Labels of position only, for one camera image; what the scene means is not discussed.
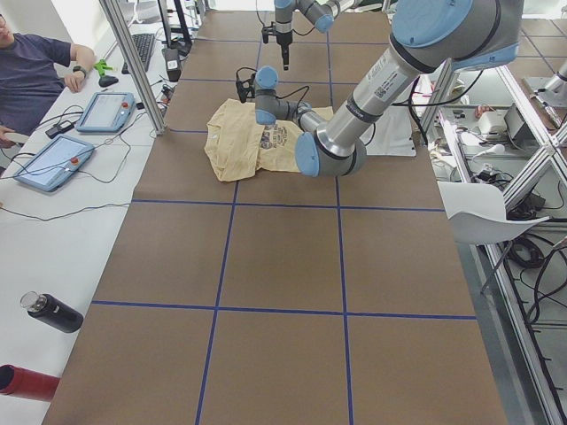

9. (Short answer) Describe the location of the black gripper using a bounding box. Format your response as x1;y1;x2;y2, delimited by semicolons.
276;31;292;71

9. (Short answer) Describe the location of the cream long-sleeve printed shirt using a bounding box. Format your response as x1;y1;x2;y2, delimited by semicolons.
204;98;338;183

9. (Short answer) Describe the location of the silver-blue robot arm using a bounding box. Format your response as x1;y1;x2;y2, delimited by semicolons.
262;0;361;71
253;0;524;176

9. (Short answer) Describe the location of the black keyboard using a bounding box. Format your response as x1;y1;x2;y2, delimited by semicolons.
131;34;156;72

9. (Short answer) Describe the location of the black computer mouse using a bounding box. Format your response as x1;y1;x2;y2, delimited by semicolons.
98;75;119;88

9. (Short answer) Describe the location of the green plastic tool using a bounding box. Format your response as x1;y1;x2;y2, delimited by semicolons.
93;59;113;76

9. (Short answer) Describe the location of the blue teach pendant far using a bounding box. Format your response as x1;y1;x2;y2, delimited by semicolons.
74;91;136;134

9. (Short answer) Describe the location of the blue teach pendant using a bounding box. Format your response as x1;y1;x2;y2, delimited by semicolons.
13;135;95;192
74;91;136;134

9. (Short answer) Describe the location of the blue teach pendant near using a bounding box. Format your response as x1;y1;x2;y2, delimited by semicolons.
13;135;95;192

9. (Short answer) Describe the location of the seated person navy shirt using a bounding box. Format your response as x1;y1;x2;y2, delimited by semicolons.
1;18;96;148

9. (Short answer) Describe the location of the black water bottle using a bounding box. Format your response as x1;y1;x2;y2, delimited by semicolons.
19;291;83;333

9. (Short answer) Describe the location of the red cylinder bottle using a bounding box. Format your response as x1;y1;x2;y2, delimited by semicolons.
1;365;59;402

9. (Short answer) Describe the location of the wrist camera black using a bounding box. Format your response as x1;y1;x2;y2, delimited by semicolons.
235;66;257;103
261;22;277;44

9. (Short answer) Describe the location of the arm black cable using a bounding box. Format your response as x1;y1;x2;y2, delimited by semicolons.
235;66;311;104
253;0;316;37

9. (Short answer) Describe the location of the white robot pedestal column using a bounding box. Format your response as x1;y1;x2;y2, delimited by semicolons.
361;106;416;157

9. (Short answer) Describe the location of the aluminium frame post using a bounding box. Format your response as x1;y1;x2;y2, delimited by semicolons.
99;0;166;135

